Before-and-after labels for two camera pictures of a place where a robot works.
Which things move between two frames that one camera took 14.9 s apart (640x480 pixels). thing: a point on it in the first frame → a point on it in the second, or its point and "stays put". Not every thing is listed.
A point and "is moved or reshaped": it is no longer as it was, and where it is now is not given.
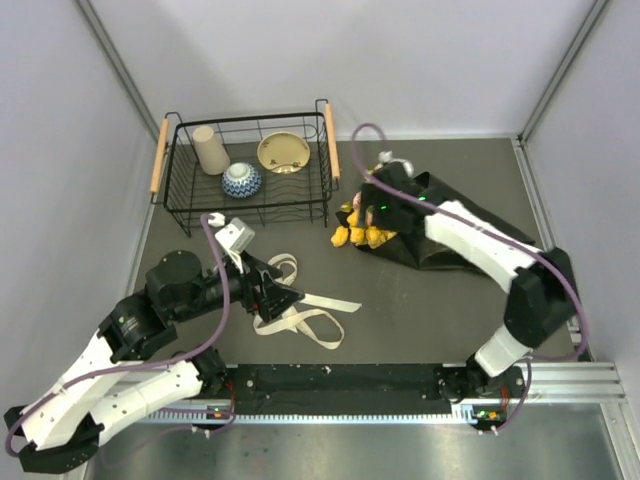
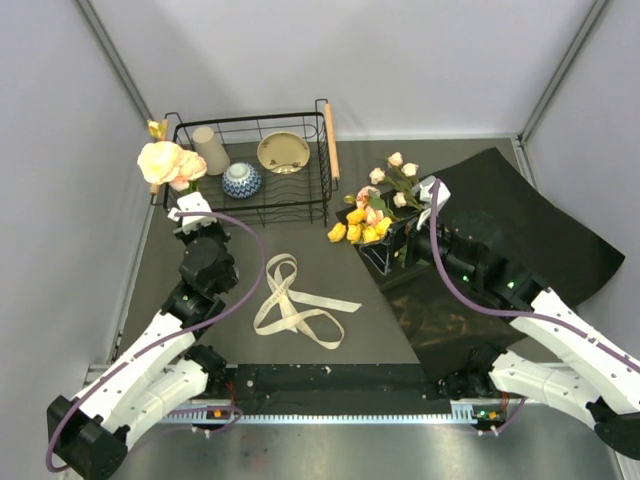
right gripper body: (384, 210) → (419, 244)
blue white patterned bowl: (241, 180) stays put
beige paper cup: (214, 157) stays put
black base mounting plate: (503, 398) stays put
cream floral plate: (283, 152) stays put
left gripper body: (257, 300) → (214, 230)
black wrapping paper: (416, 246) is moved or reshaped
